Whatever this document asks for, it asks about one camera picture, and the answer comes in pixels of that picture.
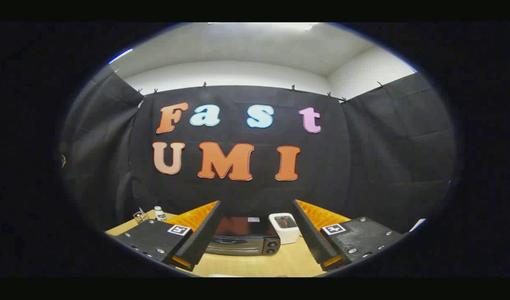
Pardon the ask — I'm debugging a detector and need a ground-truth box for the black toaster oven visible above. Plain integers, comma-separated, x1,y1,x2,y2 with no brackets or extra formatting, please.
205,216,281,256

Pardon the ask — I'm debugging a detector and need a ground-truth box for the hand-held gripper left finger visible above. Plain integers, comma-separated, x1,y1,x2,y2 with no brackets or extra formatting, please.
113,200,222,272

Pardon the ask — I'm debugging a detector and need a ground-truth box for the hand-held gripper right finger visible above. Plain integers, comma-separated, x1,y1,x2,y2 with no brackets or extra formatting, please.
292,199,405,272

